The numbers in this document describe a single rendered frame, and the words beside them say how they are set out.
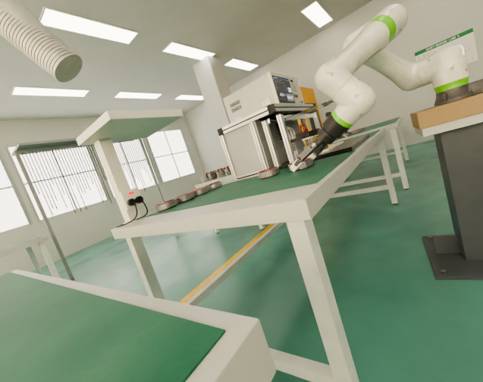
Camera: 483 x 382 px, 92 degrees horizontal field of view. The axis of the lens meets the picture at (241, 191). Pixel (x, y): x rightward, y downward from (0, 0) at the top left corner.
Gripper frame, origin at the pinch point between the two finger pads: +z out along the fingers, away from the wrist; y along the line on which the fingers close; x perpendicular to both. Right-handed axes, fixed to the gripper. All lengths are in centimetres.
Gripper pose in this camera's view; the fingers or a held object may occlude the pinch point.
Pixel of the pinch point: (301, 164)
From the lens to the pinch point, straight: 112.2
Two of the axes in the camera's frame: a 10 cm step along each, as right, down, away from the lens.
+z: -4.1, 5.7, 7.1
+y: 7.0, -3.1, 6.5
